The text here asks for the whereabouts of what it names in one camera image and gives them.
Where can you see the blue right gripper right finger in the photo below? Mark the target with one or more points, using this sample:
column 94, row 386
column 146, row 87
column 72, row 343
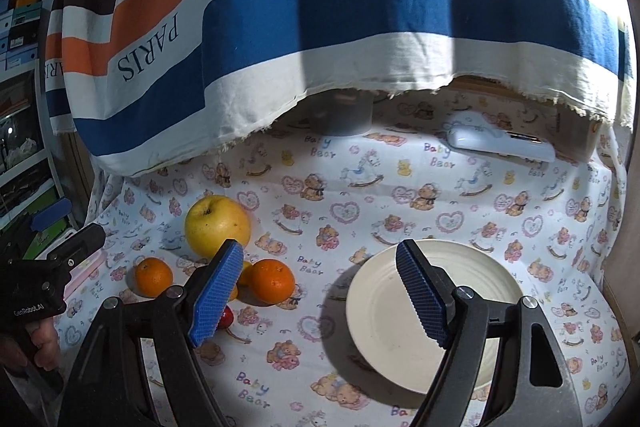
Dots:
column 428, row 293

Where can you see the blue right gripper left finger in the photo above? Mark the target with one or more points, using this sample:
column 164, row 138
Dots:
column 213, row 289

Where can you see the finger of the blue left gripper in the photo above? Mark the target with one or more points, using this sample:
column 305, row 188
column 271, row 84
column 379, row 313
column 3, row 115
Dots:
column 50, row 215
column 80, row 246

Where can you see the small red cherry tomato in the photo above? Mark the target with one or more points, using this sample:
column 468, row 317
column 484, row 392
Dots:
column 226, row 319

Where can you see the orange mandarin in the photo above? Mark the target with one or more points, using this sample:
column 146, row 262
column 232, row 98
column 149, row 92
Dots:
column 271, row 281
column 152, row 276

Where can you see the small yellow-orange kumquat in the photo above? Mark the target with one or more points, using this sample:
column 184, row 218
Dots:
column 243, row 280

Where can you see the left human hand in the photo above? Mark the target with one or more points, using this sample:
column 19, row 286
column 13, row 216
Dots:
column 44, row 337

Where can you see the pink book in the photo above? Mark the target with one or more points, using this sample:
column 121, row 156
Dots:
column 83, row 271

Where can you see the white storage shelf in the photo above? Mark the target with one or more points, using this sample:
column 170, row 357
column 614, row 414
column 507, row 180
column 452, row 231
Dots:
column 29, row 181

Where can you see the cream ceramic plate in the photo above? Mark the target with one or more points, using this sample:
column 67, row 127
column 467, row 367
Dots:
column 383, row 324

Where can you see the large yellow apple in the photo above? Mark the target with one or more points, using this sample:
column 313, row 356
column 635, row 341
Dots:
column 211, row 221

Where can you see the baby bear printed sheet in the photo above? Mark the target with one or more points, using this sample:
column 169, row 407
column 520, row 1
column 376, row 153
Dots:
column 324, row 206

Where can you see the white plastic device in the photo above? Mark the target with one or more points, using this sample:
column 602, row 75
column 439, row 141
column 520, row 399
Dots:
column 469, row 130

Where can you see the striped Paris fabric cloth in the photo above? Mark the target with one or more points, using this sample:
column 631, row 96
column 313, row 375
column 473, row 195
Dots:
column 145, row 83

